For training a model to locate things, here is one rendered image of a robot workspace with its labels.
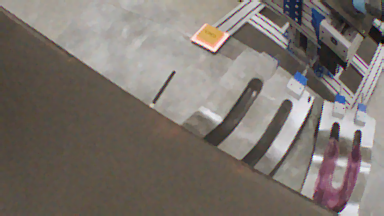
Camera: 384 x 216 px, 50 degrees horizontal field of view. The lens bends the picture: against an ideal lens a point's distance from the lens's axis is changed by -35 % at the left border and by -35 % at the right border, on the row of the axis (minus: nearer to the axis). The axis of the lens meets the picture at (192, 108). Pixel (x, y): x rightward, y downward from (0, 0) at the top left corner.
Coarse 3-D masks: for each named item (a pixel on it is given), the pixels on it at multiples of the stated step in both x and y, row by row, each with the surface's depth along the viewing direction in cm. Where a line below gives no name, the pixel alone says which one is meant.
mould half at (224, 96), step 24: (240, 72) 156; (216, 96) 153; (264, 96) 152; (288, 96) 152; (312, 96) 152; (192, 120) 148; (216, 120) 150; (264, 120) 149; (288, 120) 149; (240, 144) 145; (288, 144) 146; (264, 168) 140
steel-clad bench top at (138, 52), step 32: (96, 0) 185; (128, 0) 183; (64, 32) 179; (96, 32) 177; (128, 32) 175; (160, 32) 174; (192, 32) 173; (96, 64) 170; (128, 64) 169; (160, 64) 168; (192, 64) 168; (224, 64) 168; (160, 96) 163; (192, 96) 163; (288, 160) 152
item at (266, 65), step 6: (264, 54) 154; (258, 60) 154; (264, 60) 153; (270, 60) 152; (276, 60) 155; (258, 66) 154; (264, 66) 153; (270, 66) 152; (276, 66) 156; (258, 72) 155; (264, 72) 154; (270, 72) 153; (270, 78) 154
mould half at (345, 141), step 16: (352, 112) 152; (320, 128) 150; (352, 128) 149; (368, 128) 149; (320, 144) 145; (352, 144) 146; (368, 144) 146; (320, 160) 141; (368, 160) 140; (336, 176) 138; (304, 192) 139; (352, 208) 134
